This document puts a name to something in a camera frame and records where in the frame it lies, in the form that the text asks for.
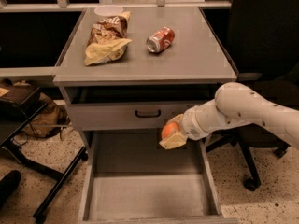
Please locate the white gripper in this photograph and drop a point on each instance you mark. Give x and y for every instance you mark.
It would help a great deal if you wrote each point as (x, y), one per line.
(190, 124)

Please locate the orange fruit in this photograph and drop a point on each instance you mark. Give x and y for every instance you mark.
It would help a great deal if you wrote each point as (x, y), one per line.
(168, 129)

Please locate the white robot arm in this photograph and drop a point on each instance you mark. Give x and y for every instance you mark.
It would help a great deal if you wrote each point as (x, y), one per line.
(235, 105)

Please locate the grey drawer cabinet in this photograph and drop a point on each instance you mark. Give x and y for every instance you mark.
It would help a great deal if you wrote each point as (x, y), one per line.
(193, 62)

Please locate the closed upper drawer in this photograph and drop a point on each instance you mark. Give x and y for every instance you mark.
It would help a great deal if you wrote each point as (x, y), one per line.
(121, 116)

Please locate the open middle drawer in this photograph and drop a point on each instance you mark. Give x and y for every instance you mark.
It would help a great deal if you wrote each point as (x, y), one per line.
(130, 179)

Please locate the red soda can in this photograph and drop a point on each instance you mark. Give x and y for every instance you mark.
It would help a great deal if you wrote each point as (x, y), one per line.
(161, 40)

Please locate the brown yellow chip bag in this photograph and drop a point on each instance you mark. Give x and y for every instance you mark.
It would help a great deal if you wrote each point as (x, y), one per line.
(108, 39)

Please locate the brown backpack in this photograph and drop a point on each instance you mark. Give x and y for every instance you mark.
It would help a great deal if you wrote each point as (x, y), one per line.
(48, 121)

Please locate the black office chair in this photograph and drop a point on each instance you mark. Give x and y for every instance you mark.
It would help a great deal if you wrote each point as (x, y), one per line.
(262, 39)

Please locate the black folding table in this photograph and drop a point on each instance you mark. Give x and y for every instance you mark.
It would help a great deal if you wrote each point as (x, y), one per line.
(9, 128)

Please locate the black shoe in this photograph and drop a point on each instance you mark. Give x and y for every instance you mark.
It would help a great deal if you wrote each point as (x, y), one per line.
(8, 184)

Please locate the black drawer handle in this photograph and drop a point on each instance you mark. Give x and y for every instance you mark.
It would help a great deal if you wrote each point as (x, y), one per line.
(148, 114)

